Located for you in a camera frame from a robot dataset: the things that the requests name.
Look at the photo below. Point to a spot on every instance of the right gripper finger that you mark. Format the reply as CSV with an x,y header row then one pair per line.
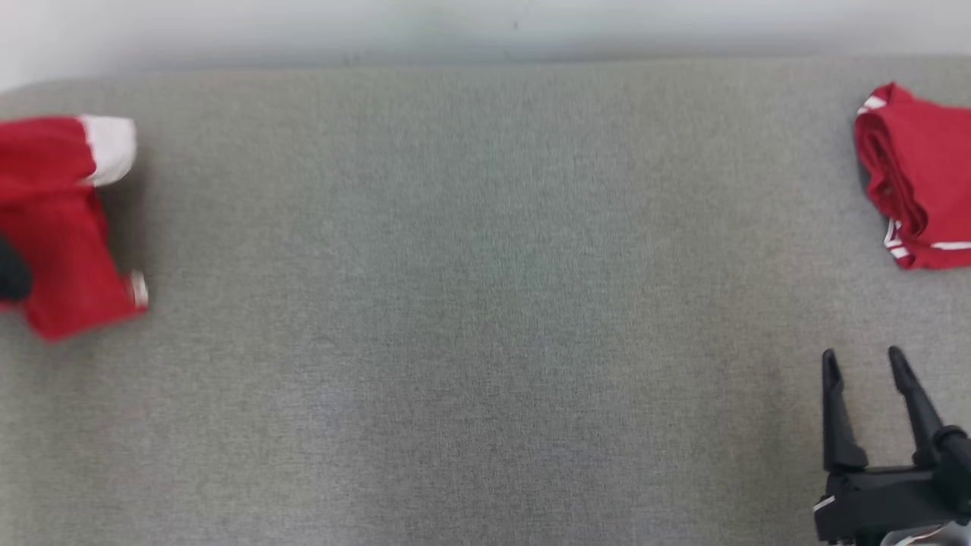
x,y
838,425
922,425

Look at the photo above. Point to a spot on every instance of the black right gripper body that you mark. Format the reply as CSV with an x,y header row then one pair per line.
x,y
880,497

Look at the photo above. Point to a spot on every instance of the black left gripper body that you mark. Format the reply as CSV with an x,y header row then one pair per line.
x,y
11,269

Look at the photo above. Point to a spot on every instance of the plain red white garment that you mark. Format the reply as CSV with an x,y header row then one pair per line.
x,y
53,227

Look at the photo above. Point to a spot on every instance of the red jersey with number print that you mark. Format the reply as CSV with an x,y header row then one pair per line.
x,y
925,167

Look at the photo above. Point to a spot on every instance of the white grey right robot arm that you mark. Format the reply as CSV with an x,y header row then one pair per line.
x,y
929,538

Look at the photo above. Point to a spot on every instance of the grey fabric sofa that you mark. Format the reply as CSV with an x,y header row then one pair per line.
x,y
485,303

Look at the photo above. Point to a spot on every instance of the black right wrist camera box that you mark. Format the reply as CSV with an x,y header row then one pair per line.
x,y
957,470

